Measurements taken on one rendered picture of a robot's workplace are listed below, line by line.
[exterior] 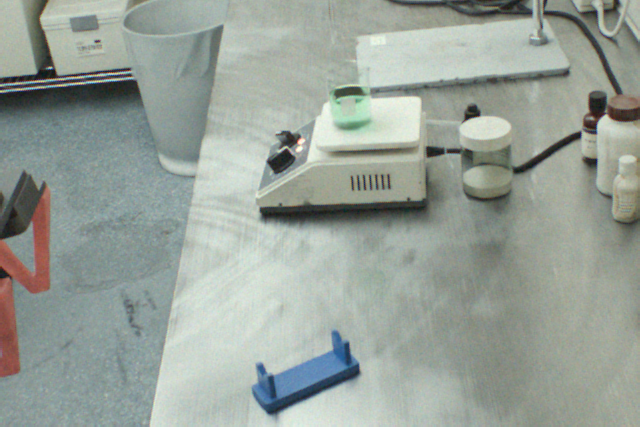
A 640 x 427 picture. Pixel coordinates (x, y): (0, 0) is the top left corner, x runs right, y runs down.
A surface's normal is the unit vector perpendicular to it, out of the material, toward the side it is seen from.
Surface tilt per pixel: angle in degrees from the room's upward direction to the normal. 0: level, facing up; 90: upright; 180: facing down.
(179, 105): 94
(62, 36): 92
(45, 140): 0
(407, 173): 90
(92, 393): 0
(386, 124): 0
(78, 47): 90
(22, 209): 79
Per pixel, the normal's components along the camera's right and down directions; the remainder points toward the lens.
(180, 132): -0.20, 0.56
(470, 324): -0.11, -0.87
